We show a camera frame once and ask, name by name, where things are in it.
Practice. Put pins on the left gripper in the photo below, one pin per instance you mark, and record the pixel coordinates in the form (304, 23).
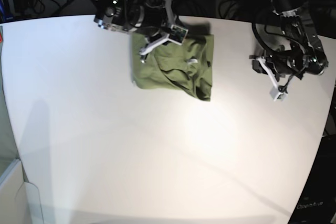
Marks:
(280, 70)

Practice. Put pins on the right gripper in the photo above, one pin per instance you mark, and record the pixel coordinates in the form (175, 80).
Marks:
(164, 34)

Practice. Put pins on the green T-shirt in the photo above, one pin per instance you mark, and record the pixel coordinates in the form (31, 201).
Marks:
(166, 66)

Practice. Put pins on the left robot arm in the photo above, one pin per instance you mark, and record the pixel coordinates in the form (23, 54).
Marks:
(306, 53)

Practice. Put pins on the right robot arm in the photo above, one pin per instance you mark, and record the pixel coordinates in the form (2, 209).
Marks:
(156, 24)

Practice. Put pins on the white label tag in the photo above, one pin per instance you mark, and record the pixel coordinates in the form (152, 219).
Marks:
(192, 61)

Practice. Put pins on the black OpenArm case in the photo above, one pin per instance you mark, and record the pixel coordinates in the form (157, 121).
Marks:
(317, 201)

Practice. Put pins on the white cardboard box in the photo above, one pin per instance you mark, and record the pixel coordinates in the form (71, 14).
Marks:
(20, 200)

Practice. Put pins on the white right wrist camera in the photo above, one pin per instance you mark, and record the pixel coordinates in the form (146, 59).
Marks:
(178, 33)

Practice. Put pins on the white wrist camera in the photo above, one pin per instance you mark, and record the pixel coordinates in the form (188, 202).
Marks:
(277, 95)
(178, 33)

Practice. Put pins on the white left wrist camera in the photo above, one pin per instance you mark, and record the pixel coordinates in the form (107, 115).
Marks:
(277, 95)

